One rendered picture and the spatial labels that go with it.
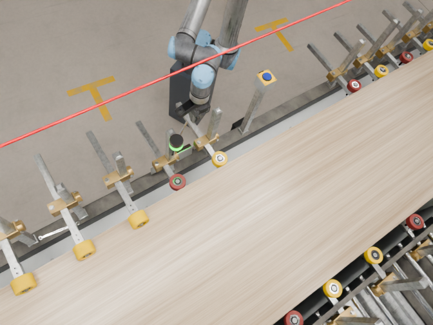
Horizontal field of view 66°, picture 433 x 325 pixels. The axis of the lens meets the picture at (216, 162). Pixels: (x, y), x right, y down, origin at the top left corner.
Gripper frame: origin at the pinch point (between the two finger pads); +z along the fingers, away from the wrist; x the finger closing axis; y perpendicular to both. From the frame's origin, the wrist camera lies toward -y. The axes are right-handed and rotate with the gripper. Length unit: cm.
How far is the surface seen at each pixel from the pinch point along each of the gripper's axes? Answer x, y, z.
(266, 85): -11.4, 31.3, -24.3
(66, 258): -29, -79, 7
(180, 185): -24.8, -21.2, 6.3
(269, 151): -32.2, 29.2, 6.9
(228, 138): -7.8, 23.3, 26.9
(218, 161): -23.6, 2.3, 6.5
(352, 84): -21, 102, 6
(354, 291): -111, 24, 13
